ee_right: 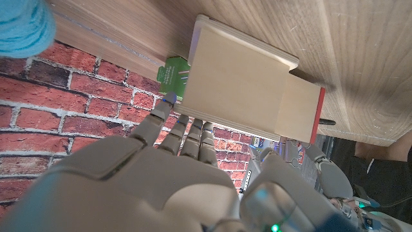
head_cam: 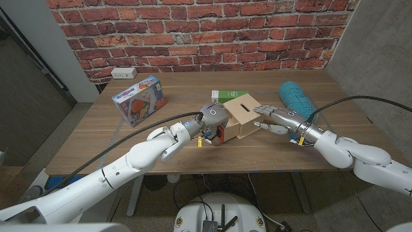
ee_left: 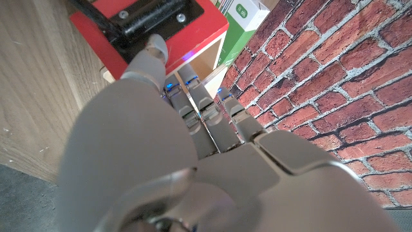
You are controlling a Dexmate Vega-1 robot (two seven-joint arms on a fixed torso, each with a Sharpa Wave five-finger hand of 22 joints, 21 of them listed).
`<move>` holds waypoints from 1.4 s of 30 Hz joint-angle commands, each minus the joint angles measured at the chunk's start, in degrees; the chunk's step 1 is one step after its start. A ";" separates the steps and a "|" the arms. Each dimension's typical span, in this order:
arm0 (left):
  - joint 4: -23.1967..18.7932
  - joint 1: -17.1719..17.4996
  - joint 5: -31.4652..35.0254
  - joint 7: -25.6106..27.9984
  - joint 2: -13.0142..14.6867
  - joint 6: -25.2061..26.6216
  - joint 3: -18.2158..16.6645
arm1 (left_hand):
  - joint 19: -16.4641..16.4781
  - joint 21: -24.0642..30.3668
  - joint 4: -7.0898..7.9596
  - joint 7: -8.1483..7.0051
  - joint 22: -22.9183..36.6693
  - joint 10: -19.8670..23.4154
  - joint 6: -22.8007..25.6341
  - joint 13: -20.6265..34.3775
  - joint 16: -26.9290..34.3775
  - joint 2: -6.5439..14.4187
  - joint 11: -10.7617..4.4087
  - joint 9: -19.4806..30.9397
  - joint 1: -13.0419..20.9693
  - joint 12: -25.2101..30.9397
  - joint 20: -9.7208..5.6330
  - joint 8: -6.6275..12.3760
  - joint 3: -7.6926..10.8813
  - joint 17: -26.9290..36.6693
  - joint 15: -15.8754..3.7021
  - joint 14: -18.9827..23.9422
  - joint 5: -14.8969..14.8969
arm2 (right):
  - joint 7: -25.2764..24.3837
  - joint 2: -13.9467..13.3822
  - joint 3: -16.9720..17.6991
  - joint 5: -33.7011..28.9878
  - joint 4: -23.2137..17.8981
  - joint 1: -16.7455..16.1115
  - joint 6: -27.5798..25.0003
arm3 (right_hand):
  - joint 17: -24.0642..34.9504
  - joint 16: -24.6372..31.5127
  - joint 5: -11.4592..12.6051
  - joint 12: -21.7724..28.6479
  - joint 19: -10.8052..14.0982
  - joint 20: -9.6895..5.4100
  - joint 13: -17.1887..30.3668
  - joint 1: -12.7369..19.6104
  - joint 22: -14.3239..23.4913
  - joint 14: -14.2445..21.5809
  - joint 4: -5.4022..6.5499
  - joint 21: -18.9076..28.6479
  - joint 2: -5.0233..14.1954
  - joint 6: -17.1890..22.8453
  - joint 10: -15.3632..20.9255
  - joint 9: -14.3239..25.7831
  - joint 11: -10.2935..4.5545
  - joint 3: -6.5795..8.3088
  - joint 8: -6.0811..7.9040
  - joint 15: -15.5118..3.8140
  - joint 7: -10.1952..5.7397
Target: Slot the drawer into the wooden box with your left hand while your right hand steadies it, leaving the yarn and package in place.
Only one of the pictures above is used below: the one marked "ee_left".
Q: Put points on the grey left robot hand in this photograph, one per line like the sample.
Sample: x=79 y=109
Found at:
x=161 y=161

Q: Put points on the wooden drawer with red front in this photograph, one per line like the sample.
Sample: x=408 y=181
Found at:
x=199 y=29

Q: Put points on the green and white package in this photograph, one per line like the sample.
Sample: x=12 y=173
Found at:
x=244 y=16

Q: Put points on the printed brick backdrop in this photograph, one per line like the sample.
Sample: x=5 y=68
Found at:
x=338 y=80

